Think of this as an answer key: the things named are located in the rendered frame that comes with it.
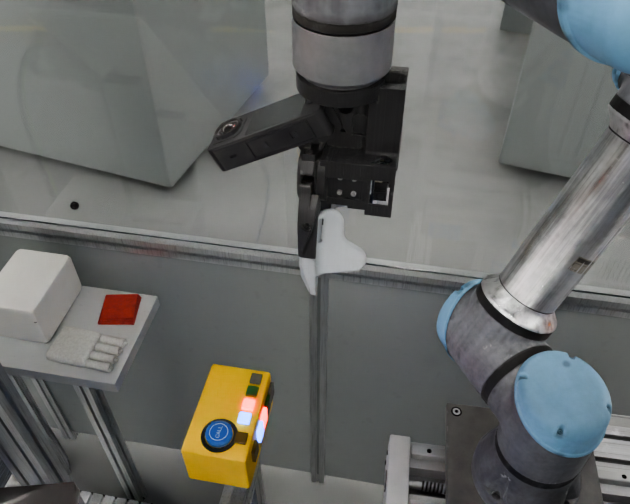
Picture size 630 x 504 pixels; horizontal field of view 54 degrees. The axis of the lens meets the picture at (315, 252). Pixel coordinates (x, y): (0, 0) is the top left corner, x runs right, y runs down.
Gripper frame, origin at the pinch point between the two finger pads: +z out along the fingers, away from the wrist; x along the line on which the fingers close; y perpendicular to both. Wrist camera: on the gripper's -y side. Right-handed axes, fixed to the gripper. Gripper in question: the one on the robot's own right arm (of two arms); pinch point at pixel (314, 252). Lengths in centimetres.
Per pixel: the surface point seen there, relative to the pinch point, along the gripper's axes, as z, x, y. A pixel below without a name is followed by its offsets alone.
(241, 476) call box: 45.5, -3.4, -10.6
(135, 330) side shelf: 62, 32, -45
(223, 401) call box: 40.8, 5.8, -15.6
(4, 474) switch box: 83, 5, -69
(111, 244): 50, 45, -54
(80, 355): 60, 22, -53
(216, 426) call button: 39.8, 0.9, -15.1
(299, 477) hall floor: 148, 46, -13
